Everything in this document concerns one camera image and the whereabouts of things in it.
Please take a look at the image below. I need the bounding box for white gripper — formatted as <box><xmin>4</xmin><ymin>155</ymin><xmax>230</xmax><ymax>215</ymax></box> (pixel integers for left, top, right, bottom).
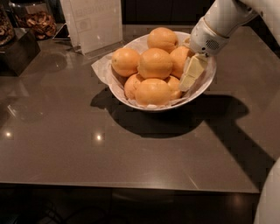
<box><xmin>179</xmin><ymin>17</ymin><xmax>229</xmax><ymax>92</ymax></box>

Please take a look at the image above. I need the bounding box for orange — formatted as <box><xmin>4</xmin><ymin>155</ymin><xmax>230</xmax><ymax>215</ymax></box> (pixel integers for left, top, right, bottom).
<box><xmin>135</xmin><ymin>79</ymin><xmax>171</xmax><ymax>106</ymax></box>
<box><xmin>164</xmin><ymin>75</ymin><xmax>182</xmax><ymax>100</ymax></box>
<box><xmin>137</xmin><ymin>48</ymin><xmax>173</xmax><ymax>80</ymax></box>
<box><xmin>111</xmin><ymin>47</ymin><xmax>140</xmax><ymax>77</ymax></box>
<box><xmin>170</xmin><ymin>45</ymin><xmax>194</xmax><ymax>78</ymax></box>
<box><xmin>147</xmin><ymin>27</ymin><xmax>179</xmax><ymax>53</ymax></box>
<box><xmin>124</xmin><ymin>73</ymin><xmax>144</xmax><ymax>100</ymax></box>

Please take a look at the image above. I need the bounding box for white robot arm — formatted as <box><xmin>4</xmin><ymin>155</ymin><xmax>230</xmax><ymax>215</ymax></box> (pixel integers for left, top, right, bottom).
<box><xmin>179</xmin><ymin>0</ymin><xmax>280</xmax><ymax>224</ymax></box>

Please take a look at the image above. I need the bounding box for white bowl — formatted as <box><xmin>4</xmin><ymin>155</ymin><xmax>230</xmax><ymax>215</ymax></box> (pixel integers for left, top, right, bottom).
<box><xmin>107</xmin><ymin>31</ymin><xmax>218</xmax><ymax>113</ymax></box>

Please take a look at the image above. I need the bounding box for clear acrylic sign holder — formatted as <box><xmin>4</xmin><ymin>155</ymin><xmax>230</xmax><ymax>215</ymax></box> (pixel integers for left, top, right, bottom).
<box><xmin>60</xmin><ymin>0</ymin><xmax>123</xmax><ymax>55</ymax></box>

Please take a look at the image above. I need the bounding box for glass jar of dried fruit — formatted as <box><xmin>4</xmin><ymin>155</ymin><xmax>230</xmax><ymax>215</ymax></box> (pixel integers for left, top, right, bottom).
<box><xmin>9</xmin><ymin>0</ymin><xmax>57</xmax><ymax>40</ymax></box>

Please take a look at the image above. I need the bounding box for dark wooden block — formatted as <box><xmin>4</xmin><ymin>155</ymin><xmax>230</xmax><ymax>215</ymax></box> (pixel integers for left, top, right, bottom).
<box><xmin>0</xmin><ymin>28</ymin><xmax>40</xmax><ymax>76</ymax></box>

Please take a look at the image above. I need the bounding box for left edge glass jar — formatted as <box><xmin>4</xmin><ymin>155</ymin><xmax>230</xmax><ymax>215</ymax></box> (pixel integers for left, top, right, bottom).
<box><xmin>0</xmin><ymin>4</ymin><xmax>15</xmax><ymax>46</ymax></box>

